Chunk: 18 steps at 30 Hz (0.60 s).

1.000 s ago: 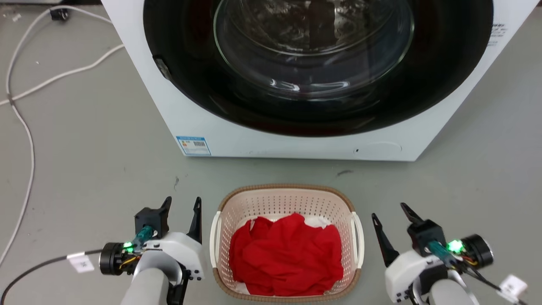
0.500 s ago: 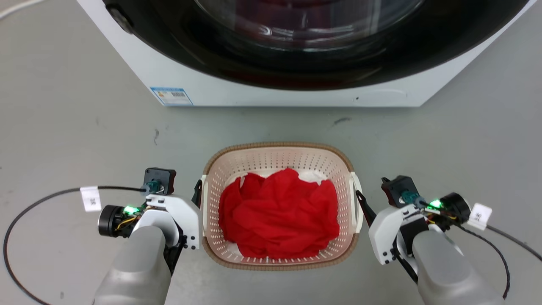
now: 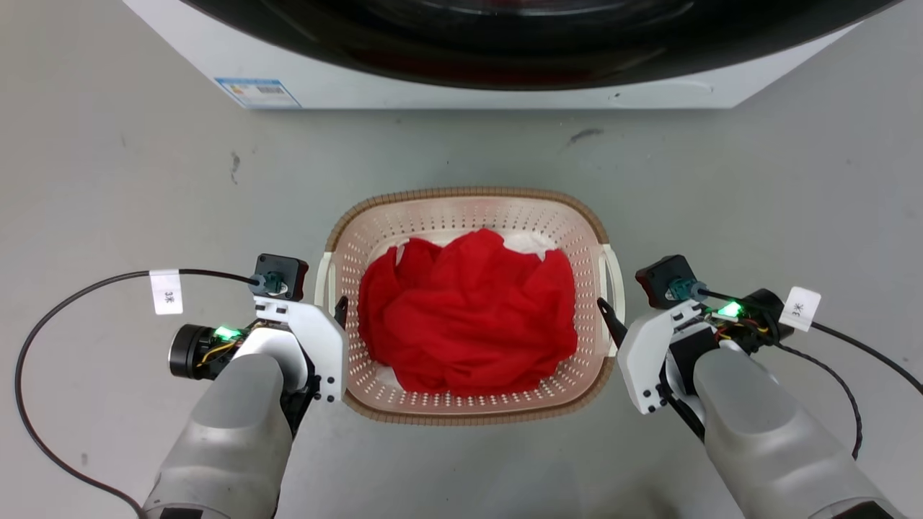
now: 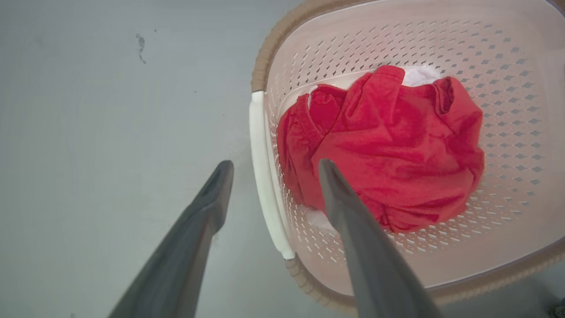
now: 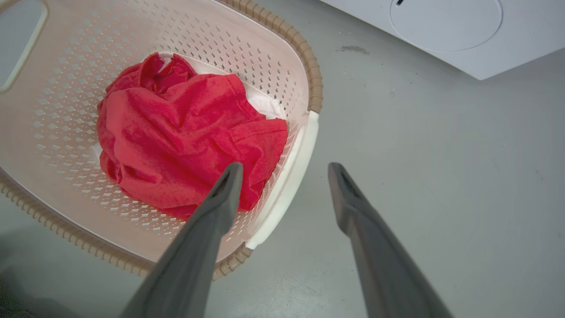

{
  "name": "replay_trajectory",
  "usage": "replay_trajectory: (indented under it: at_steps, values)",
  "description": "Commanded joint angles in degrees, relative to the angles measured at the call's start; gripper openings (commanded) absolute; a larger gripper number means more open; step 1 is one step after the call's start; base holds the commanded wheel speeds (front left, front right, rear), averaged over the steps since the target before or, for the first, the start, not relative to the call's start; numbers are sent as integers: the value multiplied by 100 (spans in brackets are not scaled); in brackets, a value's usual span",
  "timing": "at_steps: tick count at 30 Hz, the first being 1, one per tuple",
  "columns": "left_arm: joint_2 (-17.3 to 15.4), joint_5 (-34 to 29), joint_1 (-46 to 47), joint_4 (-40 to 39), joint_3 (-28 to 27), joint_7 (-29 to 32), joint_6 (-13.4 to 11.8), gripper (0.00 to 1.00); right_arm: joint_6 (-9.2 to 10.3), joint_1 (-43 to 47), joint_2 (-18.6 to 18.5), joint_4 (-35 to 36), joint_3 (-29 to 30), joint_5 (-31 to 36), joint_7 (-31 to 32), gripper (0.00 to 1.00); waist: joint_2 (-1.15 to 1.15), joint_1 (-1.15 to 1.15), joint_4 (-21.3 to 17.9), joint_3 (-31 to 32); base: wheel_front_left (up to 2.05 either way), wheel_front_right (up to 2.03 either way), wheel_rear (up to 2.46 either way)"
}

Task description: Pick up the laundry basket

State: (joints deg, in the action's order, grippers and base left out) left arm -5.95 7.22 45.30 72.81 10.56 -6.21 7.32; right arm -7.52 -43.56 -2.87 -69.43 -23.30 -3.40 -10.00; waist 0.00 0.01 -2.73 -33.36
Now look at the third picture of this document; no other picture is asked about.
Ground black round washing machine door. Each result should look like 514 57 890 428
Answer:
180 0 904 92

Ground left white cable tag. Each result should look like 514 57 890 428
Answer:
149 269 184 316

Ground left long black camera cable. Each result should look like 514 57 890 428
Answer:
14 268 258 517

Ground blue white energy label sticker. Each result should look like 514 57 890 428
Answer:
214 77 303 110

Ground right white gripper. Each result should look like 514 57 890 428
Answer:
596 288 788 416

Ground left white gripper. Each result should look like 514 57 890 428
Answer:
168 295 350 404

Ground red cloth garment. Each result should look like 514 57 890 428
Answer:
357 228 580 398

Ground right long black camera cable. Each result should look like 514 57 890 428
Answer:
694 283 923 396

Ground white washing machine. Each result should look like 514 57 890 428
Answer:
123 0 866 111

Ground right thin black arm cable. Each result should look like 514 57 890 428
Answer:
773 342 864 461

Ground white cable tag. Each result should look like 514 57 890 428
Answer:
149 269 184 316
778 286 823 333

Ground right white cable tag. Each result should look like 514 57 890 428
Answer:
778 286 823 333

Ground beige perforated plastic laundry basket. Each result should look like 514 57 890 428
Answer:
314 187 627 427

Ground long black camera cable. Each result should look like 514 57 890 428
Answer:
694 283 923 396
14 268 258 517

